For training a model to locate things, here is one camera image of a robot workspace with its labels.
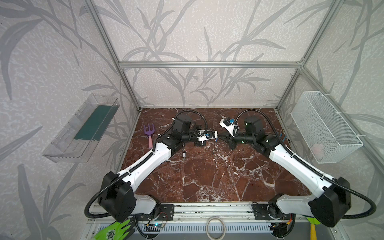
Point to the white wire mesh basket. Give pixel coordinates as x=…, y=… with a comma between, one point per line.
x=329, y=137

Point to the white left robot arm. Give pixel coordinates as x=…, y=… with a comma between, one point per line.
x=117, y=194

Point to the green black work glove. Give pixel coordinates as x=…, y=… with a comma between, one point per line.
x=117, y=231

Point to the purple pink garden fork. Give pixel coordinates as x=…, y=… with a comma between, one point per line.
x=149, y=130

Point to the clear plastic wall shelf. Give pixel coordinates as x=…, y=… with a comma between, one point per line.
x=79, y=138

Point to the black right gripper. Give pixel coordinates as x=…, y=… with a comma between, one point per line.
x=229, y=137

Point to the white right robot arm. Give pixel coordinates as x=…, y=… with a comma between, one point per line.
x=327, y=202

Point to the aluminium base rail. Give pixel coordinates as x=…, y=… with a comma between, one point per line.
x=210, y=217

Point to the green yellow toy shovel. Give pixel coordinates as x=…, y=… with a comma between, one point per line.
x=313, y=222

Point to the silver key blue tag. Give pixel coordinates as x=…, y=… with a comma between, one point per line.
x=216, y=144

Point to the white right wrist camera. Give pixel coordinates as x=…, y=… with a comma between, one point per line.
x=230, y=125

